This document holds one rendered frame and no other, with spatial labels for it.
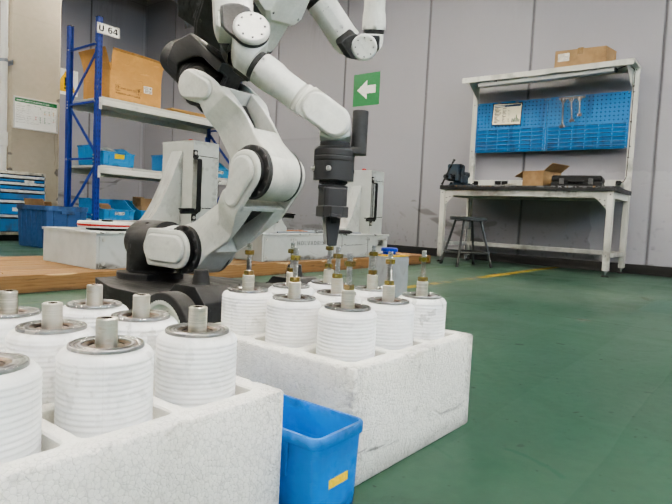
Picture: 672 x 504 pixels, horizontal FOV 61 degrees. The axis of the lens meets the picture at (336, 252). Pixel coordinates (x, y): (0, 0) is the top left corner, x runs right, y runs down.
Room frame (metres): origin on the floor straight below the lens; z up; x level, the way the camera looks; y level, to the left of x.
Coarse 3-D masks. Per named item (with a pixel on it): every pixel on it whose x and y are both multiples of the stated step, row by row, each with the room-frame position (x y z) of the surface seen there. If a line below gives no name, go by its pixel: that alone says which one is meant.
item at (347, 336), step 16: (320, 320) 0.89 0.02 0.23; (336, 320) 0.86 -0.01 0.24; (352, 320) 0.86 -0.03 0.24; (368, 320) 0.87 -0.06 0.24; (320, 336) 0.88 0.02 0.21; (336, 336) 0.86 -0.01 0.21; (352, 336) 0.86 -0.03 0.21; (368, 336) 0.87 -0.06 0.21; (320, 352) 0.88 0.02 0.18; (336, 352) 0.86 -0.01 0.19; (352, 352) 0.86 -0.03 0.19; (368, 352) 0.88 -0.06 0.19
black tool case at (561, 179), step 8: (552, 176) 5.15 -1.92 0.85; (560, 176) 5.11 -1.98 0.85; (568, 176) 5.08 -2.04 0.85; (576, 176) 5.05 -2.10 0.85; (584, 176) 5.02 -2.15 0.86; (592, 176) 4.98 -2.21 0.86; (600, 176) 4.95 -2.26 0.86; (552, 184) 5.14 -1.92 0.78; (560, 184) 5.11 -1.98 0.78; (568, 184) 5.07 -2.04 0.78; (576, 184) 5.04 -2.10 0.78; (584, 184) 5.01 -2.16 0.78; (592, 184) 4.98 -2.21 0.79; (600, 184) 4.95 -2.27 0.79
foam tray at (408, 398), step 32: (256, 352) 0.93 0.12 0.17; (288, 352) 0.88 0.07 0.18; (384, 352) 0.92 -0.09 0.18; (416, 352) 0.93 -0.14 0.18; (448, 352) 1.02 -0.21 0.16; (288, 384) 0.88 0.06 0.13; (320, 384) 0.84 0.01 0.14; (352, 384) 0.80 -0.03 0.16; (384, 384) 0.86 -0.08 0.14; (416, 384) 0.94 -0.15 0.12; (448, 384) 1.03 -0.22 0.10; (384, 416) 0.86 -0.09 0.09; (416, 416) 0.94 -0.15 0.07; (448, 416) 1.04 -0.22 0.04; (384, 448) 0.87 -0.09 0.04; (416, 448) 0.95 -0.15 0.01
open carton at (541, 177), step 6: (546, 168) 5.28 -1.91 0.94; (552, 168) 5.33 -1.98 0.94; (558, 168) 5.37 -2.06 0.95; (564, 168) 5.42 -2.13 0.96; (522, 174) 5.54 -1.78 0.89; (528, 174) 5.42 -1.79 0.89; (534, 174) 5.37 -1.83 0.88; (540, 174) 5.32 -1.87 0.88; (546, 174) 5.33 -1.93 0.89; (552, 174) 5.39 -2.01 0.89; (558, 174) 5.45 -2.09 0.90; (528, 180) 5.42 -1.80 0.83; (534, 180) 5.37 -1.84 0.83; (540, 180) 5.32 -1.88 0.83; (546, 180) 5.33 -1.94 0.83
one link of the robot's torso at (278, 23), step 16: (192, 0) 1.53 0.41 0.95; (208, 0) 1.50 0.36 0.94; (256, 0) 1.45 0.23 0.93; (272, 0) 1.45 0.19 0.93; (288, 0) 1.51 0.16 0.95; (304, 0) 1.60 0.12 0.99; (192, 16) 1.55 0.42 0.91; (208, 16) 1.52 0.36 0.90; (272, 16) 1.49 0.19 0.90; (288, 16) 1.57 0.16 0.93; (208, 32) 1.54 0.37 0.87; (272, 32) 1.57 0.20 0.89; (272, 48) 1.63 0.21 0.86
